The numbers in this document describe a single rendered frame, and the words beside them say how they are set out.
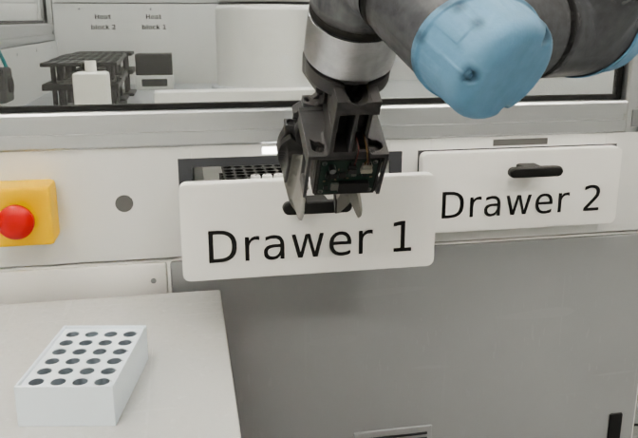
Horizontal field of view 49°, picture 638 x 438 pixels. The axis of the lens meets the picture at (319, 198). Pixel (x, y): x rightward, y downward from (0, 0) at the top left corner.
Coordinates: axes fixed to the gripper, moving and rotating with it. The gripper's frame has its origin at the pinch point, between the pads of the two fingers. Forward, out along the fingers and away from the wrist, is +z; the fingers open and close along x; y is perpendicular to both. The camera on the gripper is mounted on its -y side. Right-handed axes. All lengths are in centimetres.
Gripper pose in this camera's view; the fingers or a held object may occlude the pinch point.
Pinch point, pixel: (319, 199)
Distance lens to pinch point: 74.1
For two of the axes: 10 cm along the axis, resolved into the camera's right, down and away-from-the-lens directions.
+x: 9.8, -0.4, 1.8
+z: -1.1, 6.5, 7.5
